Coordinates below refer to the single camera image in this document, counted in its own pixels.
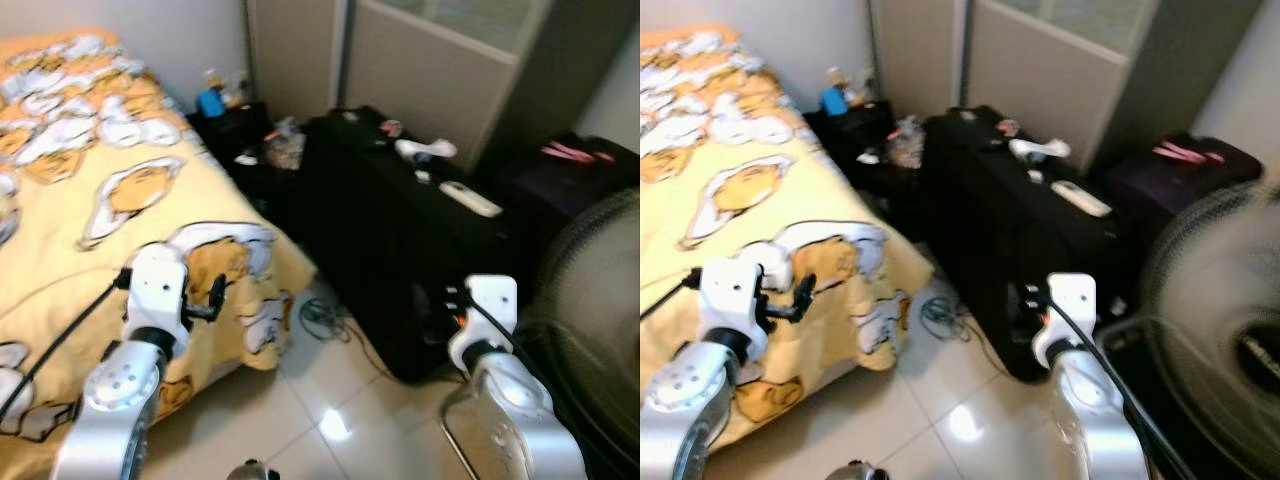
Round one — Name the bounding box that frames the yellow cartoon print blanket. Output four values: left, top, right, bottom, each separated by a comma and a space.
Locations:
640, 25, 936, 451
0, 28, 319, 480

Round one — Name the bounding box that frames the large black suitcase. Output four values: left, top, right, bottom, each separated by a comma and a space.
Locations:
920, 105, 1131, 383
300, 105, 521, 386

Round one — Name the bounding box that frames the white remote control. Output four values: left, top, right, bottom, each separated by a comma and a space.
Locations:
1050, 180, 1113, 218
438, 180, 503, 219

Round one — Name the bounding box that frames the black standing fan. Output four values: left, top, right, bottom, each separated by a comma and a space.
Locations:
1100, 180, 1280, 480
515, 190, 641, 480

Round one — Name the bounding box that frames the white handheld device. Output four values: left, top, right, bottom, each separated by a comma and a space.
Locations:
395, 137, 459, 166
1008, 137, 1071, 166

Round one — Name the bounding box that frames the dark purple suitcase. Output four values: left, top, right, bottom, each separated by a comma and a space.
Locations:
495, 132, 641, 271
1105, 132, 1266, 251

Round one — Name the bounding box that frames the clear plastic bag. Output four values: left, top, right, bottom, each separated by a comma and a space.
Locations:
262, 118, 306, 171
885, 115, 926, 169

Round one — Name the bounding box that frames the black nightstand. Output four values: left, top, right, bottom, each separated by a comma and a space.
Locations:
188, 100, 301, 201
805, 100, 926, 201

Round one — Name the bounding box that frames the robot left leg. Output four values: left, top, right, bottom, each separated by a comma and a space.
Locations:
225, 458, 281, 480
825, 460, 891, 480

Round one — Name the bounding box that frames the grey wardrobe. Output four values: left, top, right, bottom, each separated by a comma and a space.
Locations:
868, 0, 1266, 176
245, 0, 641, 176

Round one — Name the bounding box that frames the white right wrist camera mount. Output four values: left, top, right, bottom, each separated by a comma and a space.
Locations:
447, 275, 519, 373
1032, 272, 1098, 369

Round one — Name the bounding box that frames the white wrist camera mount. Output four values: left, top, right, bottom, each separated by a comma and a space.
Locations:
447, 275, 519, 373
697, 257, 769, 341
122, 243, 191, 336
1032, 272, 1098, 369

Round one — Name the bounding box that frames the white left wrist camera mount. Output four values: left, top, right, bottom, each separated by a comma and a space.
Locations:
697, 257, 769, 341
122, 243, 191, 336

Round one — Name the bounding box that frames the dark coiled floor cable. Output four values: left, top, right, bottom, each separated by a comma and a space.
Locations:
298, 295, 351, 346
918, 295, 976, 346

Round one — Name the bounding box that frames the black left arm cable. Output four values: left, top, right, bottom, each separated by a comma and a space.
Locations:
0, 270, 136, 421
640, 268, 701, 321

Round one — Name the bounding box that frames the pink luggage strap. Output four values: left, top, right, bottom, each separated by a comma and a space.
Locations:
540, 142, 616, 166
1150, 142, 1226, 166

